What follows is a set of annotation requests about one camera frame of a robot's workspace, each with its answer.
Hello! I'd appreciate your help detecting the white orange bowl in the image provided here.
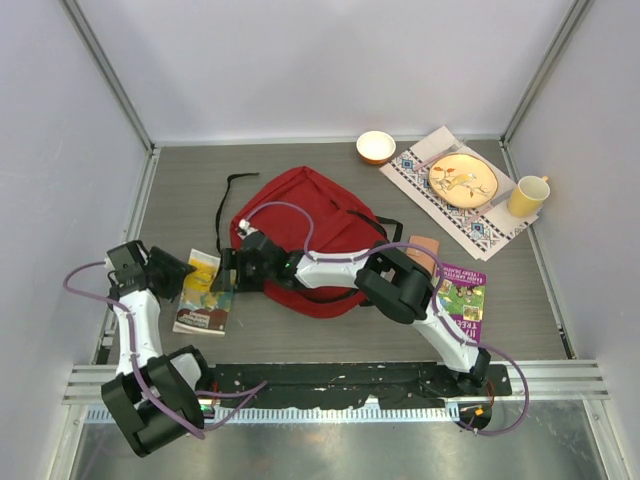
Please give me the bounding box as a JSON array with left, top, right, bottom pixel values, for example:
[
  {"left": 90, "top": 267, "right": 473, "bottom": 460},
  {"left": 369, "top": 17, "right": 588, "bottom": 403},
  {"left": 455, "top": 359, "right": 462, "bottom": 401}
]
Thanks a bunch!
[{"left": 356, "top": 131, "right": 396, "bottom": 165}]

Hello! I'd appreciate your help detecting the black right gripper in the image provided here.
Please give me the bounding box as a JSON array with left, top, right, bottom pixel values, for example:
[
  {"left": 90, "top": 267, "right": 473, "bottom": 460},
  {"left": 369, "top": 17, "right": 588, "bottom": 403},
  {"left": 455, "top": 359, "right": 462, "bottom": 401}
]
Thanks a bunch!
[{"left": 212, "top": 248, "right": 275, "bottom": 293}]

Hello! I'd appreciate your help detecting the yellow bird plate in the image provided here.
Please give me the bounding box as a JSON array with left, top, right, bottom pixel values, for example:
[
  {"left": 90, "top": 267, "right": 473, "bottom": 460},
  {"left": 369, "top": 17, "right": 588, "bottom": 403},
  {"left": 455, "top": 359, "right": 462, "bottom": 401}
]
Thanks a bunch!
[{"left": 428, "top": 153, "right": 499, "bottom": 209}]

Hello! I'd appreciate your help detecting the brown leather wallet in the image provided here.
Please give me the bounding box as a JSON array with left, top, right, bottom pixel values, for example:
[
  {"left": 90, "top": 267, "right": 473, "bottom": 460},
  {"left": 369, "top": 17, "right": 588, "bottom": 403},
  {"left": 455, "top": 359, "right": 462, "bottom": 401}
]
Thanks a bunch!
[{"left": 406, "top": 235, "right": 439, "bottom": 275}]

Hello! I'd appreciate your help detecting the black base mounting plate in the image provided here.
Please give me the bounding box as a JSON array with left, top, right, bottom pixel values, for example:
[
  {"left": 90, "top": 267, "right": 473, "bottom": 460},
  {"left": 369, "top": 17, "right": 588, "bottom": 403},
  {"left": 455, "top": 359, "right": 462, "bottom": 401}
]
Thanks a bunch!
[{"left": 200, "top": 362, "right": 512, "bottom": 410}]

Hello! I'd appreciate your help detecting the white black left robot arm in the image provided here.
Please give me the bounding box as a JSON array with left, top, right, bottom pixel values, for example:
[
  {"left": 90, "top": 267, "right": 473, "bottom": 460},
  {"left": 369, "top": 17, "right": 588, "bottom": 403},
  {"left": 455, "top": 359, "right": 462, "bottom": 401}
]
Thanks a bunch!
[{"left": 101, "top": 240, "right": 213, "bottom": 458}]

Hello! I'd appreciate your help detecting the yellow mug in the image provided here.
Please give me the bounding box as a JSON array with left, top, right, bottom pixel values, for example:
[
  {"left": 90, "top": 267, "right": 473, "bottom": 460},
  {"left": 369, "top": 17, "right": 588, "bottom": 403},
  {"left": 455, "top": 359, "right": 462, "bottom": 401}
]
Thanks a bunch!
[{"left": 507, "top": 176, "right": 550, "bottom": 218}]

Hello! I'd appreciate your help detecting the red student backpack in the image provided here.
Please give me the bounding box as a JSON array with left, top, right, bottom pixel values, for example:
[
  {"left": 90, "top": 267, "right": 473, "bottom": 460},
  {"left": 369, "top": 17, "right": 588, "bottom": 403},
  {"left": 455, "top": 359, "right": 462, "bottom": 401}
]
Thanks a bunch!
[{"left": 229, "top": 166, "right": 403, "bottom": 319}]

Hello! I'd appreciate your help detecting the pink handled knife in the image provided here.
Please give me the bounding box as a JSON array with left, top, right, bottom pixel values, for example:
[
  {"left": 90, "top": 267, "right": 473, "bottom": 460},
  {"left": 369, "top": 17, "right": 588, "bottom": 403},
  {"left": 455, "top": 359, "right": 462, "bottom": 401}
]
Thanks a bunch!
[{"left": 478, "top": 191, "right": 511, "bottom": 216}]

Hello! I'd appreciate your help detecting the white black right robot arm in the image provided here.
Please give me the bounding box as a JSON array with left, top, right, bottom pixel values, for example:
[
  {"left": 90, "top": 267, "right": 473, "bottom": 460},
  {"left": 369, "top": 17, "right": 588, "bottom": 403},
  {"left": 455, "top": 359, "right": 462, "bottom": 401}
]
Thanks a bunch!
[{"left": 210, "top": 227, "right": 491, "bottom": 395}]

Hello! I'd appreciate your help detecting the purple treehouse book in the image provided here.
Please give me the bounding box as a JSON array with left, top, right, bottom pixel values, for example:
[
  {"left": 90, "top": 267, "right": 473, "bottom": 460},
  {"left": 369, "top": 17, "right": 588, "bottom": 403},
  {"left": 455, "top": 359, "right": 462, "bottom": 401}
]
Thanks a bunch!
[{"left": 438, "top": 263, "right": 487, "bottom": 343}]

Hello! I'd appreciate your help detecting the pink handled fork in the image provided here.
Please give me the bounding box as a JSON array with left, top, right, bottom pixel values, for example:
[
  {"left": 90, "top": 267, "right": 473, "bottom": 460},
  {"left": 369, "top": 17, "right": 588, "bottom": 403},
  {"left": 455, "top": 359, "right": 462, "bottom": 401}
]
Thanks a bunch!
[{"left": 419, "top": 140, "right": 466, "bottom": 169}]

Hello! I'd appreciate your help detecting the yellow illustrated book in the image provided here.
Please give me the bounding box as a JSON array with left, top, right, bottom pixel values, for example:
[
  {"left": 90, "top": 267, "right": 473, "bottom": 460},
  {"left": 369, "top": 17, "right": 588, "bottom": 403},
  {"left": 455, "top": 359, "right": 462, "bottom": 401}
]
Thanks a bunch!
[{"left": 172, "top": 249, "right": 233, "bottom": 336}]

